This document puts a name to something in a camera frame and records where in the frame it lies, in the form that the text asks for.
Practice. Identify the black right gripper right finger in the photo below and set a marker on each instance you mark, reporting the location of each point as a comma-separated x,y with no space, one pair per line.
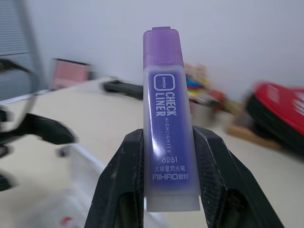
228,194

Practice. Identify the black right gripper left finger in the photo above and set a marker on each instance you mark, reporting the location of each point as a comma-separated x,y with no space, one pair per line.
111,190

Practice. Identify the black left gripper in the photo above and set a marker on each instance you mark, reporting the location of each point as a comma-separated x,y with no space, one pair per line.
8,126

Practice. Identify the purple highlighter marker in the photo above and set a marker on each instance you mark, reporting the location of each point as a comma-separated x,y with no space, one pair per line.
166,114

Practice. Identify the transparent plastic pencil case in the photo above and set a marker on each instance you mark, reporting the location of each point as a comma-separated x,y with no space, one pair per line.
71,185

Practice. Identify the pink box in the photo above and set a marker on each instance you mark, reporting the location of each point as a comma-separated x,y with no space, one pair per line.
70,72

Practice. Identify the flat black object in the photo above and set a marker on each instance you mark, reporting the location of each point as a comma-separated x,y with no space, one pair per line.
123,88

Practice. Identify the red and black bag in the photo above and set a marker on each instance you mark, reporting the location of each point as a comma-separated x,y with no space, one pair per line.
278,111

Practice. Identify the colourful toy pile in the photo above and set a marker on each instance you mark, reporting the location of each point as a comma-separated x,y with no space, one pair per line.
197,80

